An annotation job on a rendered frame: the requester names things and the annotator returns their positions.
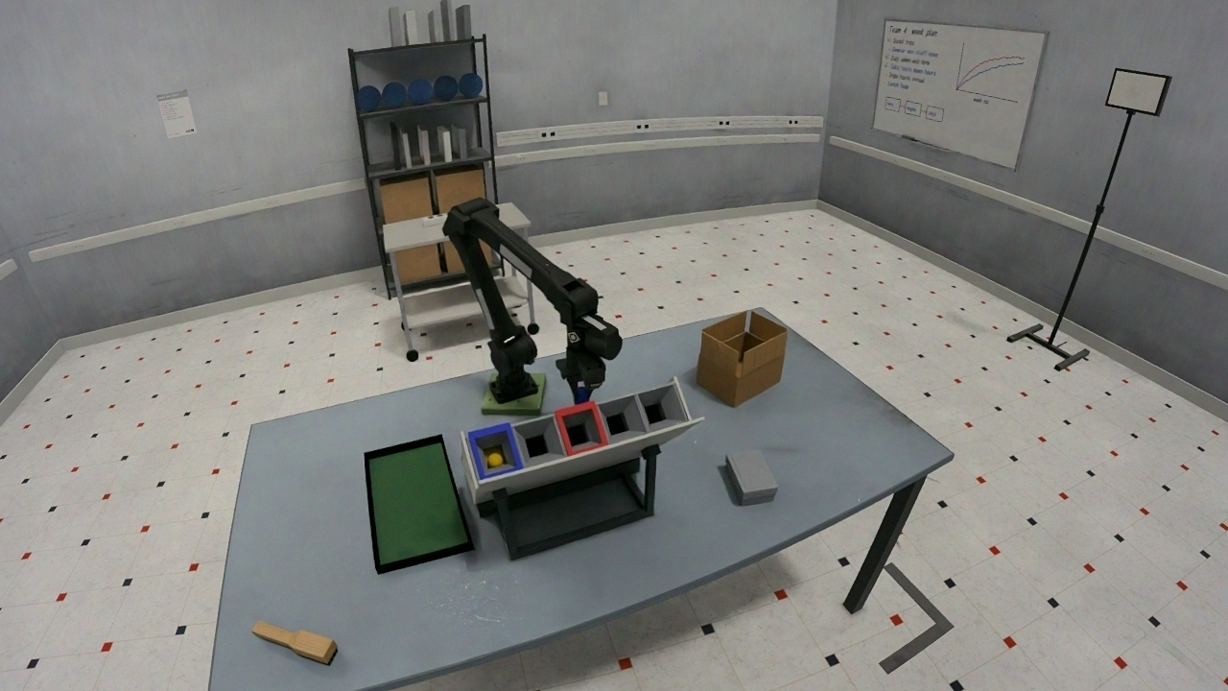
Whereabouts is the brown cardboard box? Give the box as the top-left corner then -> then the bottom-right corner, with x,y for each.
698,311 -> 788,407

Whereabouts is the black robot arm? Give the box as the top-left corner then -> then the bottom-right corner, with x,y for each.
442,198 -> 623,404

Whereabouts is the blue square frame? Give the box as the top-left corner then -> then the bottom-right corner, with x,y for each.
468,422 -> 523,480

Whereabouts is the grey hinged case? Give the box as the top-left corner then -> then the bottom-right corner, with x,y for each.
725,449 -> 779,507

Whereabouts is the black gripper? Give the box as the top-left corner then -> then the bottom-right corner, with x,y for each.
555,345 -> 605,401

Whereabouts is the red rectangular frame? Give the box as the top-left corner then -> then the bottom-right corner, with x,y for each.
555,400 -> 608,457

